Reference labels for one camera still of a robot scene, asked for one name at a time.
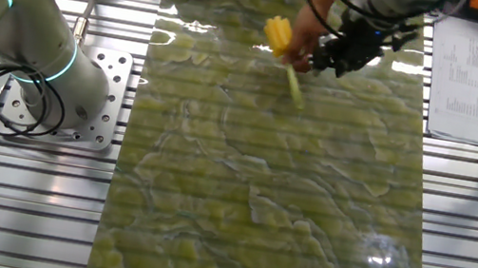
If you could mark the green marble pattern mat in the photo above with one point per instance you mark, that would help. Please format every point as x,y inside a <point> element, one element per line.
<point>260,181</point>

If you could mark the person's left hand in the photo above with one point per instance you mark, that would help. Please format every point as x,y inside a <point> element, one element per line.
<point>304,38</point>

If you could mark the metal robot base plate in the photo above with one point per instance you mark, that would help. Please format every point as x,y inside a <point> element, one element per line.
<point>105,98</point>

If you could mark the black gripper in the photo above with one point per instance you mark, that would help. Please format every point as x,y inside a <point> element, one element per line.
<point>365,38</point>

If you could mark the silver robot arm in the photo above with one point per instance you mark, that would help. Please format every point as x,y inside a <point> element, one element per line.
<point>21,22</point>

